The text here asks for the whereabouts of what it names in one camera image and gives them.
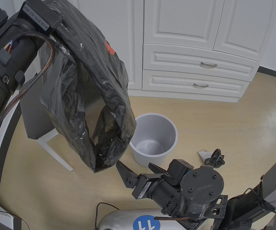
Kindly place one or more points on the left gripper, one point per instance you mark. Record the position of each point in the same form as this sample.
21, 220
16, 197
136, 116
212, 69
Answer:
36, 13

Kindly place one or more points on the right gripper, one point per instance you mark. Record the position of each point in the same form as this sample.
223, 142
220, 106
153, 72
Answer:
161, 193

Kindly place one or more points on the white paper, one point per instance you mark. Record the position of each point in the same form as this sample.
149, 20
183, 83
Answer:
202, 154

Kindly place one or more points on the black plastic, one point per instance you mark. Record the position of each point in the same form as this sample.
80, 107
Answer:
215, 159

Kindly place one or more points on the black plastic bag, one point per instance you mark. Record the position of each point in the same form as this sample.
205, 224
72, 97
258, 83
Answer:
109, 80

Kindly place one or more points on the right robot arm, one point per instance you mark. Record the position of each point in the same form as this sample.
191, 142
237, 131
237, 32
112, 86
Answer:
202, 188

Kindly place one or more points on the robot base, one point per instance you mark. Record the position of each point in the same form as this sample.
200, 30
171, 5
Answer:
118, 220

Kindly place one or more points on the white trash bin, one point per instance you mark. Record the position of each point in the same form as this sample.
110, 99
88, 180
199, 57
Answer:
157, 133

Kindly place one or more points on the grey padded white chair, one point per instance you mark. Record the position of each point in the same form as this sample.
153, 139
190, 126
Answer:
32, 118

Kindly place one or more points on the white wardrobe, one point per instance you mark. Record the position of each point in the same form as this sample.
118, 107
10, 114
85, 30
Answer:
181, 13

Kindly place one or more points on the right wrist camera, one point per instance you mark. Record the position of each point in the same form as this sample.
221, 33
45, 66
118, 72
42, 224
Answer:
178, 169

